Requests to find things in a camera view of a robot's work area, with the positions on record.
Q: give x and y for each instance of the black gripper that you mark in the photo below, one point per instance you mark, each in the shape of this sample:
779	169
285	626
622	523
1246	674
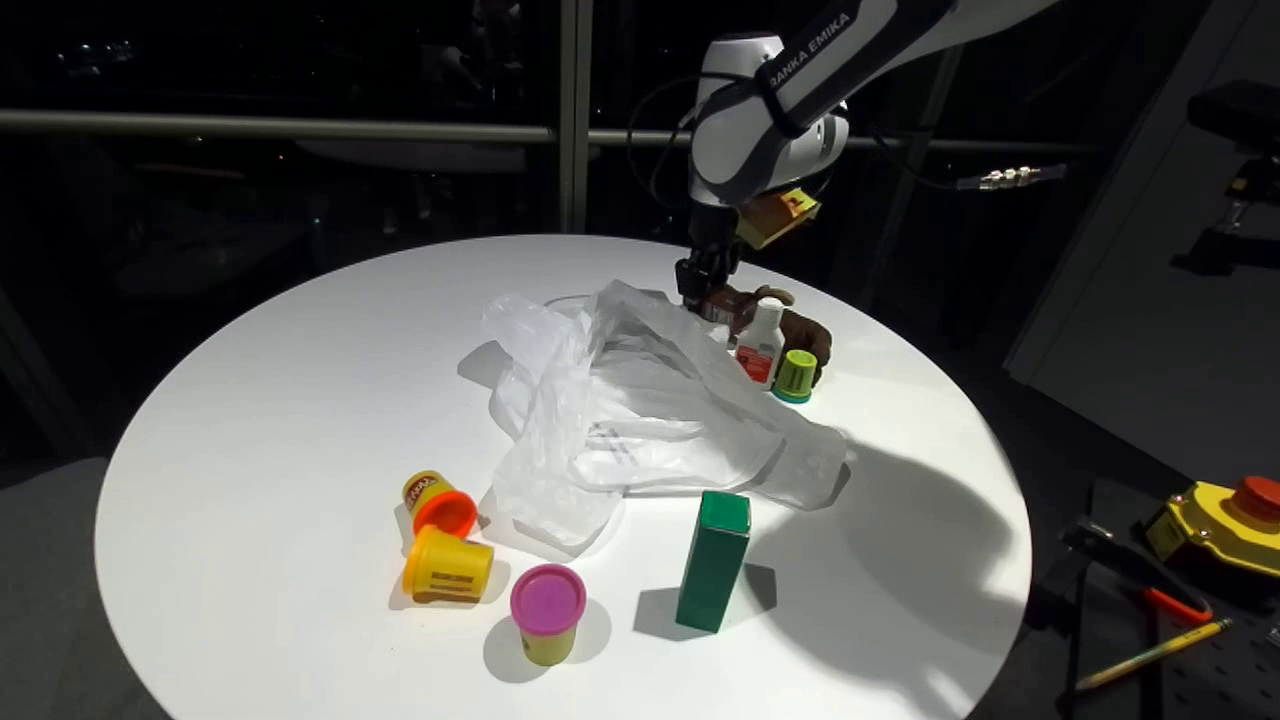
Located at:
713	234

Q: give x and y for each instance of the clear bottle with white cap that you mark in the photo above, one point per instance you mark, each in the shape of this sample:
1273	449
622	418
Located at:
762	331

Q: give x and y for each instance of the brown plush moose toy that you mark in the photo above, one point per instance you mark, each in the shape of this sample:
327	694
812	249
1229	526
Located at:
807	331

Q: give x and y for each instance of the lime green small bottle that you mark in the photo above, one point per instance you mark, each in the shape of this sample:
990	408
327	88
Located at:
797	377

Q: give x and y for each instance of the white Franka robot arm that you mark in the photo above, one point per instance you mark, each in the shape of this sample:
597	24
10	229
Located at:
762	121

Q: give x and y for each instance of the white plastic bag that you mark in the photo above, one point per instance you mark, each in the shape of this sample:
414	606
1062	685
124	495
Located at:
625	426

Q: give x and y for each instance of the green cardboard box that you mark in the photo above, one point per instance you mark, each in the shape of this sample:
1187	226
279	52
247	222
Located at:
713	561

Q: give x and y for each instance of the small red toy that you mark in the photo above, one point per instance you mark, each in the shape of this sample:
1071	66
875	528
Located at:
444	508

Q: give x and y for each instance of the play dough tub pink lid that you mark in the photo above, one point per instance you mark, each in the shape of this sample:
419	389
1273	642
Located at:
550	600

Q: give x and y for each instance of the yellow play dough tub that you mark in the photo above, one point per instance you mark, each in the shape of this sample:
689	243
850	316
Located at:
444	566

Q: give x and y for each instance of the metal window railing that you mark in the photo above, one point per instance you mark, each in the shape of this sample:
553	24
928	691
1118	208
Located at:
265	125

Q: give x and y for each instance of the black and red hand tool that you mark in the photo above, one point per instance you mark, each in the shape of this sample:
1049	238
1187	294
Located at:
1132	566

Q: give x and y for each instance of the black equipment stand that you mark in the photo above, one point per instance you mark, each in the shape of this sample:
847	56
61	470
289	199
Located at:
1241	121

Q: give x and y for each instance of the yellow emergency stop box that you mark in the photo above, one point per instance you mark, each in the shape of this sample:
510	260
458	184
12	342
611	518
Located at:
1220	526

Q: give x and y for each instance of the yellow pencil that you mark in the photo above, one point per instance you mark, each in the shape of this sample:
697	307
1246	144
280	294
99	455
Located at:
1146	656

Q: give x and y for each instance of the yellow-green wrist camera box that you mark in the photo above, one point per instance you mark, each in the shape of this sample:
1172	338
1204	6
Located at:
781	212

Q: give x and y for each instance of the metal window post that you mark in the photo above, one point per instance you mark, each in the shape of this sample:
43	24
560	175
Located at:
576	105

